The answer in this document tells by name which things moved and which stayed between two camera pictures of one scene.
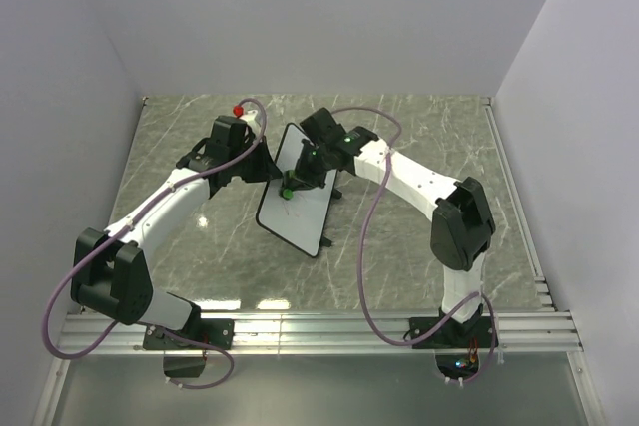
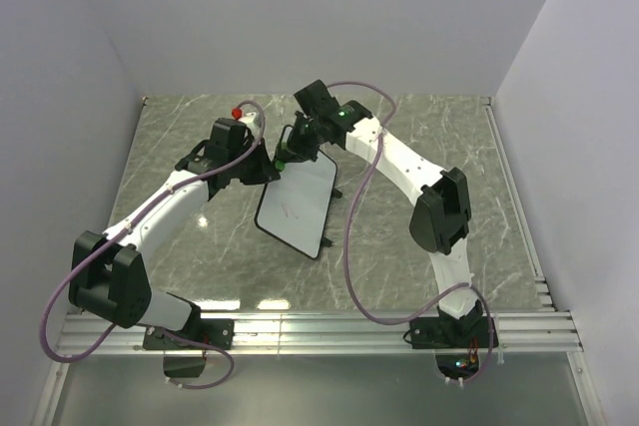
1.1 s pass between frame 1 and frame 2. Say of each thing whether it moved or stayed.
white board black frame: stayed
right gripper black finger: moved
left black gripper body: stayed
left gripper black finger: stayed
